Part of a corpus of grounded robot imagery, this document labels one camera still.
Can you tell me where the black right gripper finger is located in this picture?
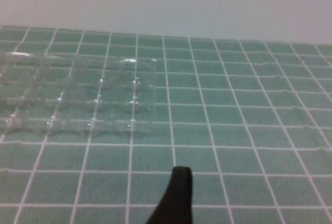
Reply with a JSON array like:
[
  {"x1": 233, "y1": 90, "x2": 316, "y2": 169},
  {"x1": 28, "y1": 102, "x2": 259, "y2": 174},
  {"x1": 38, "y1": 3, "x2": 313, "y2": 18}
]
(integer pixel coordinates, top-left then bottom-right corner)
[{"x1": 146, "y1": 166, "x2": 194, "y2": 224}]

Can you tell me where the clear plastic egg tray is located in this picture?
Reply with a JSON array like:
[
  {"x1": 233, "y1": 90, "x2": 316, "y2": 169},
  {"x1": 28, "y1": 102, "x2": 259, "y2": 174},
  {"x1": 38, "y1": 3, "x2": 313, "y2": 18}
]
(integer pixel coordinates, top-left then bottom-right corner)
[{"x1": 0, "y1": 51, "x2": 159, "y2": 138}]

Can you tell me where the green white-grid tablecloth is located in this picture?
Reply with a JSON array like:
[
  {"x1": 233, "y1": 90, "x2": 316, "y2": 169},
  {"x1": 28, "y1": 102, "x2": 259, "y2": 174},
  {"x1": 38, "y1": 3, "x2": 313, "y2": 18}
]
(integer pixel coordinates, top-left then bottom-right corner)
[{"x1": 0, "y1": 25, "x2": 332, "y2": 224}]

